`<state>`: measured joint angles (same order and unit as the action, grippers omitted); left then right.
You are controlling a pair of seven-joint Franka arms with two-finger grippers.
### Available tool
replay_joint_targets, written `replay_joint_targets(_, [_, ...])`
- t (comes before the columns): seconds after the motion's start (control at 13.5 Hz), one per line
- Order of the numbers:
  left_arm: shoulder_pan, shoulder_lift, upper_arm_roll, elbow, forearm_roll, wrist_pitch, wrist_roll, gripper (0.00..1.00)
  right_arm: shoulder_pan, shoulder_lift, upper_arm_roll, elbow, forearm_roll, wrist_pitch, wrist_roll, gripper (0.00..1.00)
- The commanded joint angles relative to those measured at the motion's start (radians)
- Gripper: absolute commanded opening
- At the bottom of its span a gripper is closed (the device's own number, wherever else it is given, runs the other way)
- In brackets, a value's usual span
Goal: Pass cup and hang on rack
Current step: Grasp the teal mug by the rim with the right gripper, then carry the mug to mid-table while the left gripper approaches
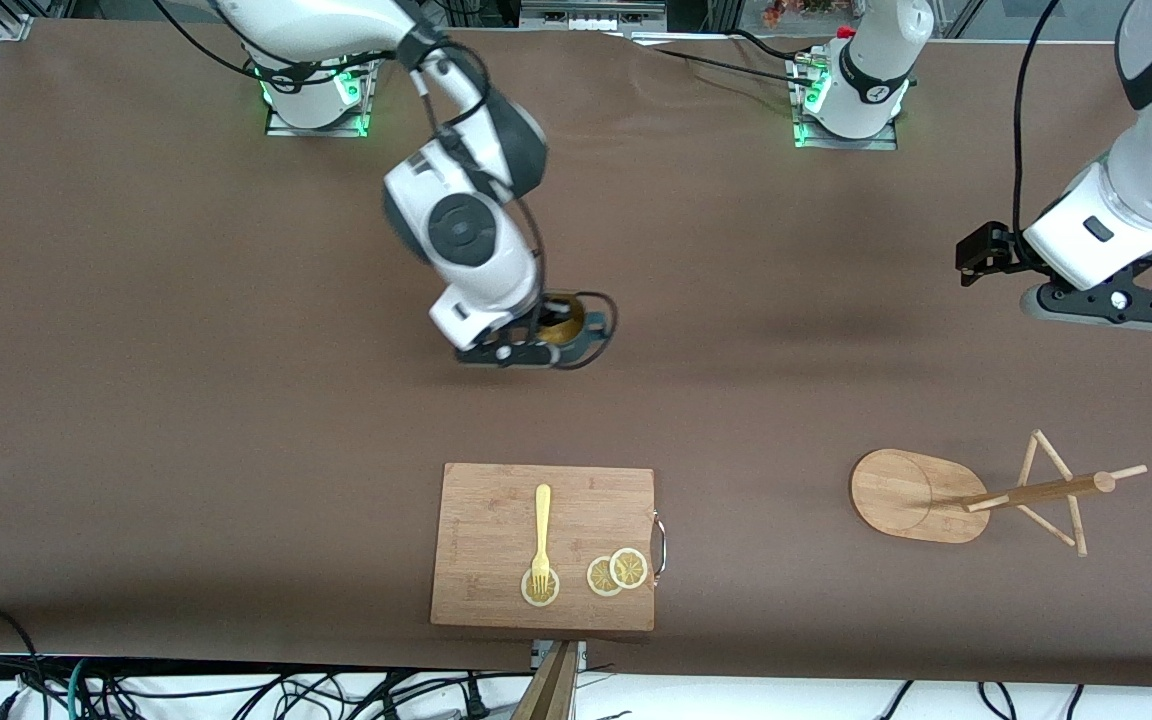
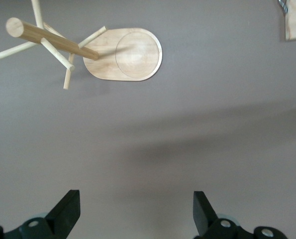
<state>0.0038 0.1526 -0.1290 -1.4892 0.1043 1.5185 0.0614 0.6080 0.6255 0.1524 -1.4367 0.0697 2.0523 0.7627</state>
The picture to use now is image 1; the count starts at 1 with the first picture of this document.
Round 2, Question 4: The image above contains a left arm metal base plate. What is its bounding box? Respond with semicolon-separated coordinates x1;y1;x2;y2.
786;55;902;151

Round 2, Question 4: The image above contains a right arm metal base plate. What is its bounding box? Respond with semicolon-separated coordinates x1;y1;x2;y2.
264;60;377;138

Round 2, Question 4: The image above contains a wooden post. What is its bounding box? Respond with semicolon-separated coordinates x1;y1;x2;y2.
511;640;582;720

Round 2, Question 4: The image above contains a black cable on table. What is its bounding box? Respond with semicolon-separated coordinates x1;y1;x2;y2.
636;40;822;86
731;28;812;63

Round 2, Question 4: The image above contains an orange printed box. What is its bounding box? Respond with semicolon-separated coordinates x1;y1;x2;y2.
764;0;837;26

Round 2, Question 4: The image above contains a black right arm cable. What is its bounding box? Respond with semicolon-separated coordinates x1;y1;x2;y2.
151;0;619;373

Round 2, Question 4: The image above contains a bamboo cutting board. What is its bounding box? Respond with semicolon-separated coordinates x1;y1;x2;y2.
430;462;657;632

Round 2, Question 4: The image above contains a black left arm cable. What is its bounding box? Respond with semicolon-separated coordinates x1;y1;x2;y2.
1011;0;1062;241

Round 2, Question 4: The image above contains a yellow plastic fork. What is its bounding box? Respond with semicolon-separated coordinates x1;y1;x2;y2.
531;484;553;597

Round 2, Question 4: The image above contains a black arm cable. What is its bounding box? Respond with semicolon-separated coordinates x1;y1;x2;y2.
1011;0;1062;241
151;0;619;373

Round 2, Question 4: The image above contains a wooden cup rack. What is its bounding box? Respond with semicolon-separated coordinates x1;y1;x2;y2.
850;430;1149;558

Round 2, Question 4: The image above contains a teal cup with yellow inside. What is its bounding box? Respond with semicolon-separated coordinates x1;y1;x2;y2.
539;292;609;369

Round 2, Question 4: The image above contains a grey power strip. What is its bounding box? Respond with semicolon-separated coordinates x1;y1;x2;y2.
521;0;667;31

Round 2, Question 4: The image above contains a metal post bracket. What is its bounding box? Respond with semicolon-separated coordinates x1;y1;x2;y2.
531;640;587;671

